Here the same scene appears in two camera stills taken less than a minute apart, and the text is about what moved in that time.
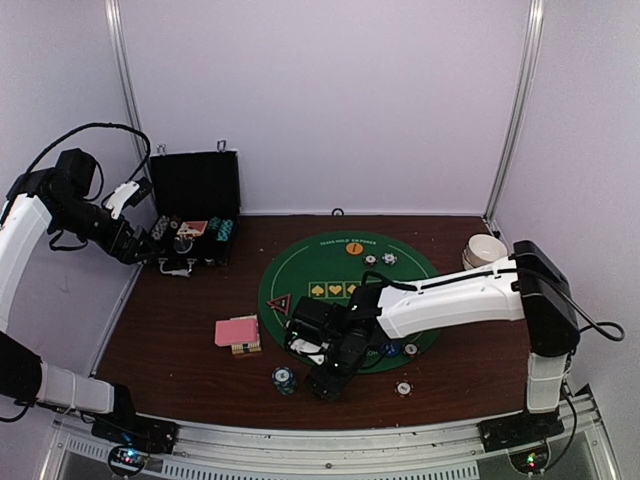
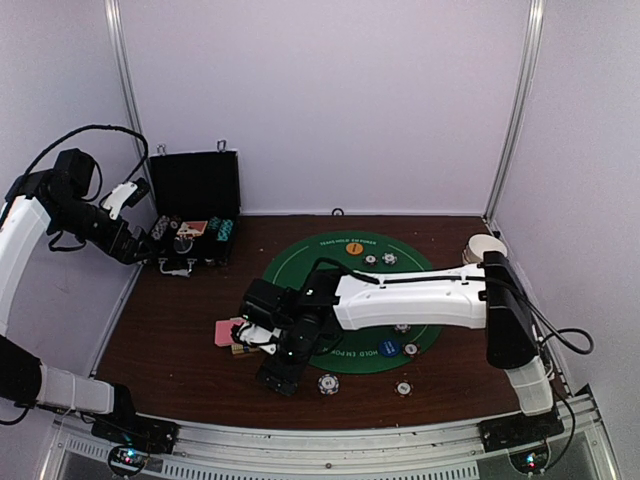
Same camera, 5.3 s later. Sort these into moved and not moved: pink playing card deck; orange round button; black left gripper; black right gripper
Moved: black right gripper
Not moved: black left gripper; orange round button; pink playing card deck
